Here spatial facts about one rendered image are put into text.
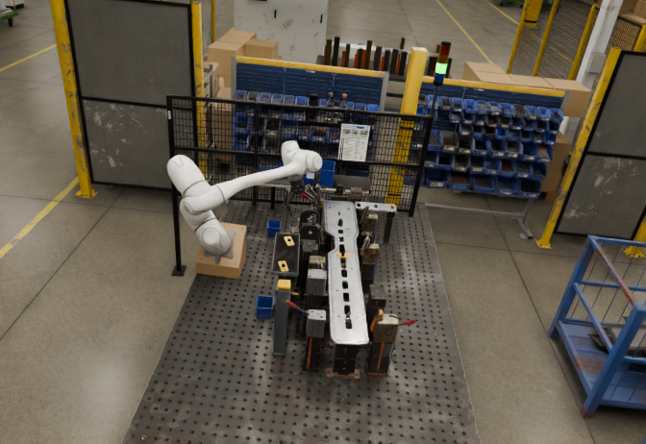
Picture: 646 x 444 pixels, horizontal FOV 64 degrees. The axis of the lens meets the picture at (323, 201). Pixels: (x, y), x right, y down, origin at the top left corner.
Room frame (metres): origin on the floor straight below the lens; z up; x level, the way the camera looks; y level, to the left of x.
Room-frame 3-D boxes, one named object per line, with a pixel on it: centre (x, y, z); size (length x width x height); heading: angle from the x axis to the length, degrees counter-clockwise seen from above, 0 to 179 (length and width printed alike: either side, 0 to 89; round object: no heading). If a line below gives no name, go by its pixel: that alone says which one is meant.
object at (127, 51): (4.53, 1.81, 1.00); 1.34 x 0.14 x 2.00; 90
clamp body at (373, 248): (2.60, -0.32, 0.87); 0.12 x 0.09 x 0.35; 94
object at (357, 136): (3.55, -0.18, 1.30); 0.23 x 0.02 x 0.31; 94
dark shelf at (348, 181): (3.41, 0.11, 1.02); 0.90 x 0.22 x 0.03; 94
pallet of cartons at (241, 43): (7.38, 1.29, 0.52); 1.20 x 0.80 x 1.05; 177
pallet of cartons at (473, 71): (5.86, -2.10, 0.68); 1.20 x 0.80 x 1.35; 92
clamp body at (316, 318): (1.93, -0.03, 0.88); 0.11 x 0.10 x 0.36; 94
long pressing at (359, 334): (2.51, -0.16, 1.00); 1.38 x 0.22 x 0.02; 4
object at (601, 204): (4.51, -2.74, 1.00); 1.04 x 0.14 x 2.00; 90
